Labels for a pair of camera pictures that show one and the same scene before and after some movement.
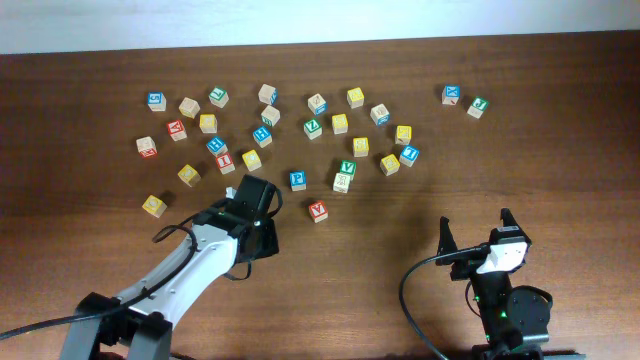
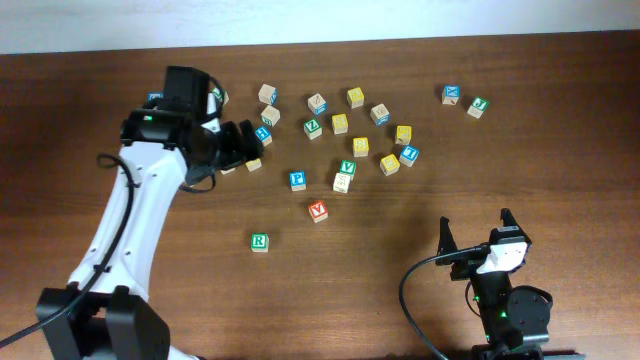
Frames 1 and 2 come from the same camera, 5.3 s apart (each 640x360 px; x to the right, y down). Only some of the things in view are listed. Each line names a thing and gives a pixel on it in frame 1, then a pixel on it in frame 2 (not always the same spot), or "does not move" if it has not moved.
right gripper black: [465, 266] does not move
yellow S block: [360, 146] does not move
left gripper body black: [268, 243] to [210, 159]
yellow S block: [340, 123] does not move
